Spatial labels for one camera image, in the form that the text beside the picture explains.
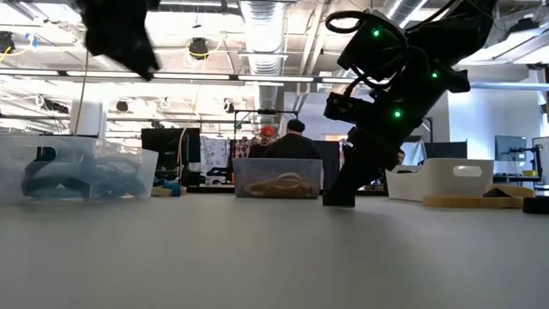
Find clear plastic basket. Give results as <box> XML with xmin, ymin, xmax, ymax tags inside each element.
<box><xmin>0</xmin><ymin>135</ymin><xmax>159</xmax><ymax>206</ymax></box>

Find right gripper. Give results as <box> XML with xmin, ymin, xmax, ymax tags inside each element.
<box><xmin>322</xmin><ymin>55</ymin><xmax>471</xmax><ymax>207</ymax></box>

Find white pillar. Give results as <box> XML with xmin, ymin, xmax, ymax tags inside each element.
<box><xmin>69</xmin><ymin>82</ymin><xmax>108</xmax><ymax>138</ymax></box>

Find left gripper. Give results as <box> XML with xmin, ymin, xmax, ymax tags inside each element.
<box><xmin>79</xmin><ymin>0</ymin><xmax>160</xmax><ymax>82</ymax></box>

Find black panel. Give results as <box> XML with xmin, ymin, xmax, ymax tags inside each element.
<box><xmin>423</xmin><ymin>141</ymin><xmax>468</xmax><ymax>161</ymax></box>
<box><xmin>317</xmin><ymin>139</ymin><xmax>342</xmax><ymax>191</ymax></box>

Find grey monitor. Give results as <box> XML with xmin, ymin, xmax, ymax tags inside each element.
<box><xmin>493</xmin><ymin>135</ymin><xmax>528</xmax><ymax>163</ymax></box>

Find white plastic basket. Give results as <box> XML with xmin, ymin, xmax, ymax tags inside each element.
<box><xmin>384</xmin><ymin>157</ymin><xmax>495</xmax><ymax>203</ymax></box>

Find black right camera cable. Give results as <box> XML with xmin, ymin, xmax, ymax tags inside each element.
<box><xmin>324</xmin><ymin>9</ymin><xmax>408</xmax><ymax>91</ymax></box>

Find long ceiling light strip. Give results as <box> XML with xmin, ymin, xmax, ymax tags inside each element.
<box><xmin>0</xmin><ymin>68</ymin><xmax>357</xmax><ymax>86</ymax></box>

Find grey plastic basket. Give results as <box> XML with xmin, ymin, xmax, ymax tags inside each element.
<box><xmin>232</xmin><ymin>157</ymin><xmax>323</xmax><ymax>200</ymax></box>

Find red patterned cloth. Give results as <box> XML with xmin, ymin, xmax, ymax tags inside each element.
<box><xmin>233</xmin><ymin>136</ymin><xmax>254</xmax><ymax>160</ymax></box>

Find grey table mat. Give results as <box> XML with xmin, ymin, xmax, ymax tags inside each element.
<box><xmin>0</xmin><ymin>192</ymin><xmax>549</xmax><ymax>309</ymax></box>

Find yellow hanging cable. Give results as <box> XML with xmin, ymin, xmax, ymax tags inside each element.
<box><xmin>175</xmin><ymin>37</ymin><xmax>225</xmax><ymax>179</ymax></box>
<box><xmin>73</xmin><ymin>51</ymin><xmax>94</xmax><ymax>136</ymax></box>

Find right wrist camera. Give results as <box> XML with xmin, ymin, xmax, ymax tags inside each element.
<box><xmin>336</xmin><ymin>10</ymin><xmax>408</xmax><ymax>85</ymax></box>

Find silver round air duct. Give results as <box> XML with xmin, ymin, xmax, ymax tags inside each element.
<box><xmin>238</xmin><ymin>0</ymin><xmax>287</xmax><ymax>135</ymax></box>
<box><xmin>383</xmin><ymin>0</ymin><xmax>430</xmax><ymax>27</ymax></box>

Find white printed cloth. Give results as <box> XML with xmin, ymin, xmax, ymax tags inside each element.
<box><xmin>199</xmin><ymin>136</ymin><xmax>231</xmax><ymax>175</ymax></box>

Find person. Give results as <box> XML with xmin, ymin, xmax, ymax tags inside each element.
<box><xmin>262</xmin><ymin>118</ymin><xmax>322</xmax><ymax>161</ymax></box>
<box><xmin>247</xmin><ymin>124</ymin><xmax>276</xmax><ymax>160</ymax></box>
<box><xmin>377</xmin><ymin>148</ymin><xmax>407</xmax><ymax>185</ymax></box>

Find black cable reel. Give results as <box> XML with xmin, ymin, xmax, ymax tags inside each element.
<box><xmin>187</xmin><ymin>36</ymin><xmax>210</xmax><ymax>60</ymax></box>
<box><xmin>0</xmin><ymin>30</ymin><xmax>16</xmax><ymax>55</ymax></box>

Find blue rubber band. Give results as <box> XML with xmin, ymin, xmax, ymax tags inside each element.
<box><xmin>154</xmin><ymin>178</ymin><xmax>183</xmax><ymax>197</ymax></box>
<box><xmin>20</xmin><ymin>147</ymin><xmax>94</xmax><ymax>199</ymax></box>

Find black gantry frame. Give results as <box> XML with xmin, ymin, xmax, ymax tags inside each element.
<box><xmin>232</xmin><ymin>108</ymin><xmax>300</xmax><ymax>161</ymax></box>

